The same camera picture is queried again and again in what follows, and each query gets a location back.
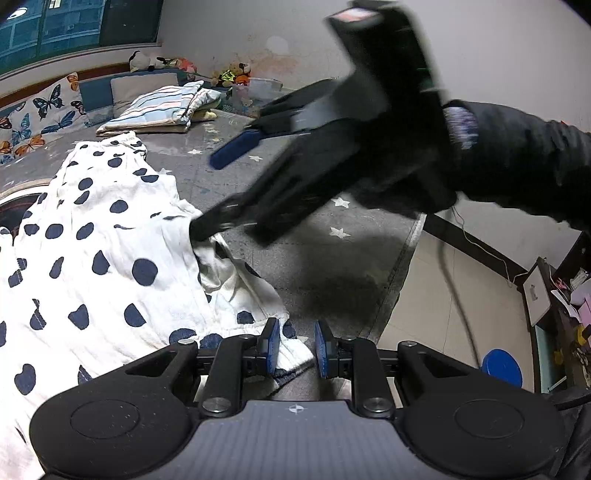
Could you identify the brown teddy bear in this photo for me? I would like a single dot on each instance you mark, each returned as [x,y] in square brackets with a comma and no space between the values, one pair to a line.
[238,71]

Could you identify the grey pillow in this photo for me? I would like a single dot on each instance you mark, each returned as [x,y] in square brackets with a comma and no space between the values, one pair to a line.
[138,85]

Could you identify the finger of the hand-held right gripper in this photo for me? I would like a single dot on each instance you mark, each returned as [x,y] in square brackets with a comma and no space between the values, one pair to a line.
[221,219]
[233,151]

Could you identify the white flat box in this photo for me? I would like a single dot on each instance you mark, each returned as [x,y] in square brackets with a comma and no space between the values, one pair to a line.
[537,295]

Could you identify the orange plush toy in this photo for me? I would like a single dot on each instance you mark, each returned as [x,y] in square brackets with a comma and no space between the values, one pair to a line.
[184,64]

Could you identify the grey star-printed table cover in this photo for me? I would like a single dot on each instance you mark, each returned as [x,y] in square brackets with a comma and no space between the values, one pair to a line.
[300,277]

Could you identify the clear plastic container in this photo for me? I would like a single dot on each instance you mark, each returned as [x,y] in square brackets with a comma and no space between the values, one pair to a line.
[258,92]

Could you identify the butterfly print cloth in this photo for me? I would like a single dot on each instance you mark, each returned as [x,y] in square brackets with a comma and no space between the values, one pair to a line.
[41,115]

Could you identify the blue round stool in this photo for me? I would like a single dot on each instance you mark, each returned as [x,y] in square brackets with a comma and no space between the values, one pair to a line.
[501,369]

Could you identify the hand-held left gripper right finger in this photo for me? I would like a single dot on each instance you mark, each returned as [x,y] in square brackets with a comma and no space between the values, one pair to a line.
[322,350]

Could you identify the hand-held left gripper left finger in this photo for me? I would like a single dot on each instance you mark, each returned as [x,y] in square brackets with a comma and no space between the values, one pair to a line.
[271,346]

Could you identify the window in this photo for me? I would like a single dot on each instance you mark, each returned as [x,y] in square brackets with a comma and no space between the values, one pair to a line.
[69,27]

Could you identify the person's right forearm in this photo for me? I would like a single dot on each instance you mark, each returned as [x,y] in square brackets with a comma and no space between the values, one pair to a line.
[521,157]

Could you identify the folded striped blanket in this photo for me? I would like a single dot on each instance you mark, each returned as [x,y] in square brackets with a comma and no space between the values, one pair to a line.
[157,108]

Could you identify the black and white plush toy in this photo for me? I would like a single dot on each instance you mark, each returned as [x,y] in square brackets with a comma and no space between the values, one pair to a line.
[145,60]

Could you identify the blue cushion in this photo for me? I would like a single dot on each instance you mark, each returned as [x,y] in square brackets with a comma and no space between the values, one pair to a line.
[97,99]

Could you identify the white polka-dot garment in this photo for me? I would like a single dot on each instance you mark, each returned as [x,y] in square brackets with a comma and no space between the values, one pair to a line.
[92,230]

